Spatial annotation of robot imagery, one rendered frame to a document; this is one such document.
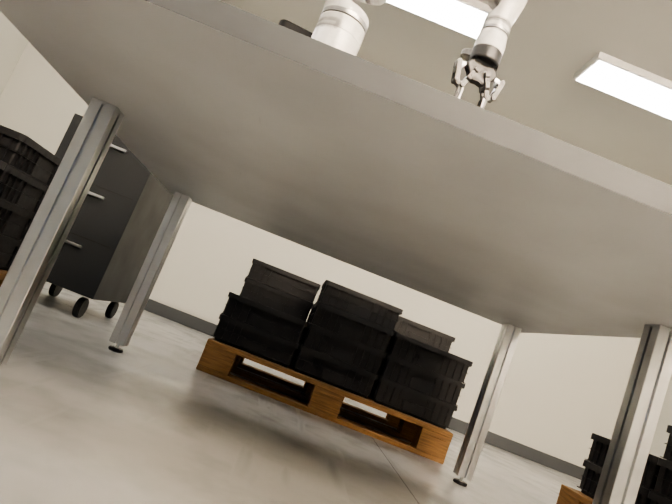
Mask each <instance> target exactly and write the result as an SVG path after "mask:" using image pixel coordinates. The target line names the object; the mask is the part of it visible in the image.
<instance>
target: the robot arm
mask: <svg viewBox="0 0 672 504"><path fill-rule="evenodd" d="M354 1H358V2H362V3H366V4H369V5H375V6H379V5H382V4H384V3H385V2H386V1H387V0H354ZM486 1H487V3H488V5H489V7H490V8H491V9H492V11H490V12H489V13H488V15H487V16H486V18H485V20H484V23H483V26H482V28H481V31H480V33H479V35H478V37H477V39H476V41H475V44H474V47H473V49H470V48H464V49H462V51H461V54H460V57H461V58H459V59H457V60H456V61H455V62H454V66H453V71H452V77H451V84H454V85H455V86H456V90H455V93H454V97H457V98H459V99H461V96H462V93H463V91H464V88H463V87H464V86H465V85H466V84H467V83H468V82H469V83H471V84H474V85H476V86H477V87H479V93H480V100H479V102H478V104H477V106H479V107H481V108H485V105H486V102H488V103H491V102H492V101H494V100H496V98H497V96H498V95H499V93H500V91H501V90H502V88H503V87H504V85H505V81H504V80H502V81H500V80H499V79H497V78H496V71H497V69H498V66H499V64H500V61H501V58H502V55H503V53H504V50H505V47H506V42H507V39H508V36H509V33H510V31H511V27H512V25H513V24H514V22H515V21H516V19H517V18H518V17H519V15H520V13H521V12H522V10H523V9H524V7H525V5H526V4H527V1H528V0H486ZM368 25H369V21H368V18H367V15H366V14H365V12H364V11H363V10H362V9H361V8H360V7H359V6H358V5H357V4H355V3H354V2H353V1H351V0H326V2H325V5H324V8H323V11H322V13H321V16H320V18H319V20H318V23H317V25H316V27H315V30H314V32H313V34H312V36H311V38H313V39H315V40H318V41H320V42H323V43H325V44H327V45H330V46H332V47H335V48H337V49H340V50H342V51H345V52H347V53H349V54H352V55H354V56H357V53H358V51H359V49H360V46H361V44H362V41H363V39H364V37H365V34H366V32H367V29H368ZM462 58H463V59H464V60H466V61H467V62H465V61H463V59H462ZM463 67H464V68H465V72H466V77H465V78H464V79H463V80H462V81H461V80H460V74H461V69H462V68H463ZM491 82H493V83H494V85H493V88H494V89H493V91H492V92H491V94H490V95H489V89H490V83H491Z"/></svg>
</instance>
